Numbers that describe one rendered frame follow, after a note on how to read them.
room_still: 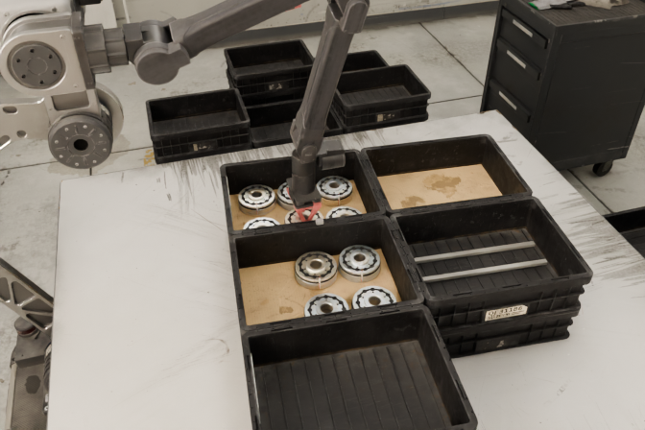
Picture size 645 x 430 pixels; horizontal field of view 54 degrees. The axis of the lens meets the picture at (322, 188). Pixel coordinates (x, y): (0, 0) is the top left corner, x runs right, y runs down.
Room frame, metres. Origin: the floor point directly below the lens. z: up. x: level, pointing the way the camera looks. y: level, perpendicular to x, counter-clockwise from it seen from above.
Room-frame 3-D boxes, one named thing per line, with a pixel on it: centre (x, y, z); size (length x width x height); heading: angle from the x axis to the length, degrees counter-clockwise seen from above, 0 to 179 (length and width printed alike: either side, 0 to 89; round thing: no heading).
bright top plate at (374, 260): (1.12, -0.09, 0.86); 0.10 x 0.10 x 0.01
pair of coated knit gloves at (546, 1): (2.76, -1.04, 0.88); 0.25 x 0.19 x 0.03; 106
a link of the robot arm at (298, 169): (1.25, 0.04, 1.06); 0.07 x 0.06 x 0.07; 107
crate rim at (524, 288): (1.10, -0.39, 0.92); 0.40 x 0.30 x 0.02; 101
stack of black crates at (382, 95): (2.50, -0.24, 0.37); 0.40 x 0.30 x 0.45; 106
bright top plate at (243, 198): (1.37, 0.18, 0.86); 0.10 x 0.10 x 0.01
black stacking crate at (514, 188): (1.40, -0.33, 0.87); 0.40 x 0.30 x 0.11; 101
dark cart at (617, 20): (2.72, -1.17, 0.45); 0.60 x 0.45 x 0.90; 106
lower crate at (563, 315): (1.10, -0.39, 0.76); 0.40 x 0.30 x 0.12; 101
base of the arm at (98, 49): (1.06, 0.40, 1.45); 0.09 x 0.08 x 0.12; 16
